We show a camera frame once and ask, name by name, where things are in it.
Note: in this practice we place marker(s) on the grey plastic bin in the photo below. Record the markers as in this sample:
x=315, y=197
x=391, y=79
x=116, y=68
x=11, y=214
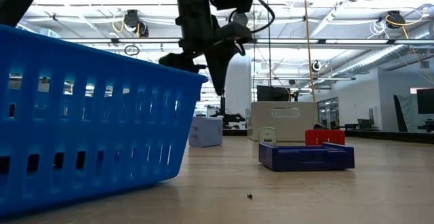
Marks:
x=264, y=122

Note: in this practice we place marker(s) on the silver ventilation duct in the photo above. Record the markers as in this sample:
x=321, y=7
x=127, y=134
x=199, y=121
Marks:
x=373, y=59

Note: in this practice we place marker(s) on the black desk monitor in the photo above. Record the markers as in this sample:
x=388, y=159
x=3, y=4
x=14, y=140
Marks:
x=271, y=93

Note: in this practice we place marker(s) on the blue slotted plastic basket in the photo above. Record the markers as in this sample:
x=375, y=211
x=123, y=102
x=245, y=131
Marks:
x=101, y=132

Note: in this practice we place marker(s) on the small black debris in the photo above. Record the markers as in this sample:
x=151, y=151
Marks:
x=250, y=195

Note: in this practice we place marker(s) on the white USB charger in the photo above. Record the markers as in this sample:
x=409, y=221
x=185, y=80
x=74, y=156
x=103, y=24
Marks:
x=268, y=132

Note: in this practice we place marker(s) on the dark blue digital clock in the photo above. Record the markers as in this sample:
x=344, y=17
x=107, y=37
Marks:
x=305, y=161

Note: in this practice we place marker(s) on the dark leaning panel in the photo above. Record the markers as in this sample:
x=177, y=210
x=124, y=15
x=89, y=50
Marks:
x=401, y=115

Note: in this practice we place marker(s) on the black background equipment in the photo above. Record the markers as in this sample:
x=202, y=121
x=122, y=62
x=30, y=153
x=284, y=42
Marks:
x=234, y=118

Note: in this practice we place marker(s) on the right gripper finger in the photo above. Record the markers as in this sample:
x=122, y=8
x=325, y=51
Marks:
x=218, y=68
x=181, y=62

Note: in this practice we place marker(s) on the light blue wall charger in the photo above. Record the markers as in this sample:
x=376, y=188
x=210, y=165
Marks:
x=205, y=132

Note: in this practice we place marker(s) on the large red wall charger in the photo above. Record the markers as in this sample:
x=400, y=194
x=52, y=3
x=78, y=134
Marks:
x=325, y=136

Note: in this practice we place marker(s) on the black wall screen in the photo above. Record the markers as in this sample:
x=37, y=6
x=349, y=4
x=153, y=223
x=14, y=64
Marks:
x=426, y=101

